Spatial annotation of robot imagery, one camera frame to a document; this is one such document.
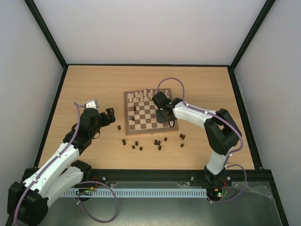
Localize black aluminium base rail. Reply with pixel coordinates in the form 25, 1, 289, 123
23, 160, 271, 189

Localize purple cable loop front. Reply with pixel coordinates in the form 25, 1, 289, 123
76, 180, 119, 222

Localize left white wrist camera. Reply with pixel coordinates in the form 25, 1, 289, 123
85, 99, 99, 109

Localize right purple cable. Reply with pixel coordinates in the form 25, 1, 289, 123
156, 77, 247, 203

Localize light pieces back rows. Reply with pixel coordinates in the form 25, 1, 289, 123
124, 89, 158, 103

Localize wooden chess board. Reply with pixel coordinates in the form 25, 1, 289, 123
124, 95, 178, 136

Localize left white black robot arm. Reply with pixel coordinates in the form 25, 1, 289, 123
7, 106, 116, 226

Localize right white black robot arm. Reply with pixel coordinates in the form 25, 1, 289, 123
152, 91, 243, 185

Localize white slotted cable duct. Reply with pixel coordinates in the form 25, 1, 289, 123
61, 188, 207, 198

